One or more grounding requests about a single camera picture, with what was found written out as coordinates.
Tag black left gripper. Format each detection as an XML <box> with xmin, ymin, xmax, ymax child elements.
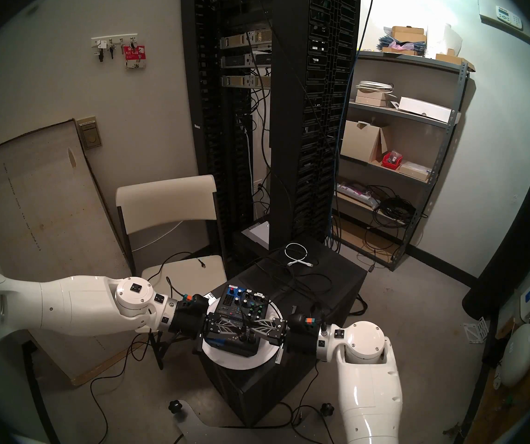
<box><xmin>170</xmin><ymin>294</ymin><xmax>247</xmax><ymax>355</ymax></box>

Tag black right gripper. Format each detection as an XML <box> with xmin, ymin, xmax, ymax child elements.
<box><xmin>249</xmin><ymin>314</ymin><xmax>321</xmax><ymax>364</ymax></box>

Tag black and blue audio mixer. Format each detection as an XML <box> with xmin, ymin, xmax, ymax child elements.
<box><xmin>205</xmin><ymin>284</ymin><xmax>268</xmax><ymax>358</ymax></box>

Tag white round plate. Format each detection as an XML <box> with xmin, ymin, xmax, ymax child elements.
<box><xmin>201</xmin><ymin>299</ymin><xmax>285</xmax><ymax>370</ymax></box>

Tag grey flat box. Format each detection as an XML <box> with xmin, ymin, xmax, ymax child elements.
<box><xmin>241</xmin><ymin>220</ymin><xmax>271</xmax><ymax>246</ymax></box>

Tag flat brown cardboard sheet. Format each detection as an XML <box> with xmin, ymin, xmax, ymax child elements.
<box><xmin>337</xmin><ymin>216</ymin><xmax>402</xmax><ymax>263</ymax></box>

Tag beige folding chair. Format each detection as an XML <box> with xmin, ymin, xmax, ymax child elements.
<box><xmin>115</xmin><ymin>174</ymin><xmax>228</xmax><ymax>370</ymax></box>

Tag white and pink package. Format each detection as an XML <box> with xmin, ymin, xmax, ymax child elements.
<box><xmin>337</xmin><ymin>182</ymin><xmax>381</xmax><ymax>208</ymax></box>

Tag black server rack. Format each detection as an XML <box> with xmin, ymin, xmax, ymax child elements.
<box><xmin>269</xmin><ymin>0</ymin><xmax>362</xmax><ymax>252</ymax></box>

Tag open cardboard box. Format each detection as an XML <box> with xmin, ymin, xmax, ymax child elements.
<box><xmin>340</xmin><ymin>119</ymin><xmax>393</xmax><ymax>165</ymax></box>

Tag flat tan box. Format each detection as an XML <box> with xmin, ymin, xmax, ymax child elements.
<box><xmin>399</xmin><ymin>161</ymin><xmax>432</xmax><ymax>181</ymax></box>

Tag large pale wooden board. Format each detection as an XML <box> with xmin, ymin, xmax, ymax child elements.
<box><xmin>0</xmin><ymin>119</ymin><xmax>129</xmax><ymax>387</ymax></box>

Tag beige rack unit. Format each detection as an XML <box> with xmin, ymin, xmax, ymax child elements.
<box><xmin>221</xmin><ymin>74</ymin><xmax>271</xmax><ymax>88</ymax></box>
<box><xmin>220</xmin><ymin>31</ymin><xmax>272</xmax><ymax>49</ymax></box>

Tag white oval device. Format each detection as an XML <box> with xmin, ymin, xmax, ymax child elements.
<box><xmin>499</xmin><ymin>323</ymin><xmax>530</xmax><ymax>387</ymax></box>

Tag small beige box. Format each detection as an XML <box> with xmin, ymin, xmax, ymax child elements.
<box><xmin>354</xmin><ymin>89</ymin><xmax>397</xmax><ymax>108</ymax></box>

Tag large black foam panel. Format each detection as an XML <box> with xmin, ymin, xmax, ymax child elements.
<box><xmin>462</xmin><ymin>149</ymin><xmax>530</xmax><ymax>320</ymax></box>

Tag dark grey rack unit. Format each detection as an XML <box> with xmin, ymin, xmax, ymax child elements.
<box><xmin>221</xmin><ymin>52</ymin><xmax>272</xmax><ymax>69</ymax></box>

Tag white flat box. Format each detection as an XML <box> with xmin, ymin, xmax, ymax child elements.
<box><xmin>397</xmin><ymin>96</ymin><xmax>453</xmax><ymax>123</ymax></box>

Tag grey metal shelf unit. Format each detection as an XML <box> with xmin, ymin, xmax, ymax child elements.
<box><xmin>330</xmin><ymin>50</ymin><xmax>476</xmax><ymax>271</ymax></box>

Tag white key hook rack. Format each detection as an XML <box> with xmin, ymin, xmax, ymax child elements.
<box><xmin>91</xmin><ymin>34</ymin><xmax>138</xmax><ymax>48</ymax></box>

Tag pink and blue bag stack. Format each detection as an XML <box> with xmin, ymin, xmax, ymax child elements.
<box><xmin>376</xmin><ymin>35</ymin><xmax>427</xmax><ymax>56</ymax></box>

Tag closed cardboard box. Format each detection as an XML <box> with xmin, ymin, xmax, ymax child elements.
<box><xmin>391</xmin><ymin>26</ymin><xmax>427</xmax><ymax>43</ymax></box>

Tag white paper bag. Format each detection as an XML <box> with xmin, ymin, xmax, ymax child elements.
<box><xmin>425</xmin><ymin>22</ymin><xmax>464</xmax><ymax>57</ymax></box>

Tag white alarm keypad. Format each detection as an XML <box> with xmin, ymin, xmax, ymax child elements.
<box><xmin>496</xmin><ymin>5</ymin><xmax>523</xmax><ymax>31</ymax></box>

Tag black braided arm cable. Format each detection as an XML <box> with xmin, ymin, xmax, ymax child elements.
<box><xmin>147</xmin><ymin>251</ymin><xmax>191</xmax><ymax>360</ymax></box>

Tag thin white coiled cable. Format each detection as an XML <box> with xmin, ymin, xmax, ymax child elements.
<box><xmin>284</xmin><ymin>243</ymin><xmax>315</xmax><ymax>267</ymax></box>

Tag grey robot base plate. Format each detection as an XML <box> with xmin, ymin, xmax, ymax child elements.
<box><xmin>175</xmin><ymin>399</ymin><xmax>302</xmax><ymax>444</ymax></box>

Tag black floor cable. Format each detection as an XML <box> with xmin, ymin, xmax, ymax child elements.
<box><xmin>90</xmin><ymin>327</ymin><xmax>164</xmax><ymax>444</ymax></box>

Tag black cable bundle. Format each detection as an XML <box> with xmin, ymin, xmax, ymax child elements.
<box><xmin>367</xmin><ymin>185</ymin><xmax>427</xmax><ymax>226</ymax></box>

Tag thick black hose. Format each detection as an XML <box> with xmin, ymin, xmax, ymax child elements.
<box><xmin>22</xmin><ymin>341</ymin><xmax>59</xmax><ymax>444</ymax></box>

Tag black rack cable manager column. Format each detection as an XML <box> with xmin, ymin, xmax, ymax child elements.
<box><xmin>181</xmin><ymin>0</ymin><xmax>254</xmax><ymax>265</ymax></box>

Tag white lattice bracket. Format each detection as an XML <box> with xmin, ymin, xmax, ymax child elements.
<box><xmin>463</xmin><ymin>316</ymin><xmax>490</xmax><ymax>344</ymax></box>

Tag beige wall control plate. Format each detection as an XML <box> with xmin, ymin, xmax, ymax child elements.
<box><xmin>76</xmin><ymin>117</ymin><xmax>103</xmax><ymax>150</ymax></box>

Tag white cable coil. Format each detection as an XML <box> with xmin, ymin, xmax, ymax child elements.
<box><xmin>355</xmin><ymin>80</ymin><xmax>395</xmax><ymax>94</ymax></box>

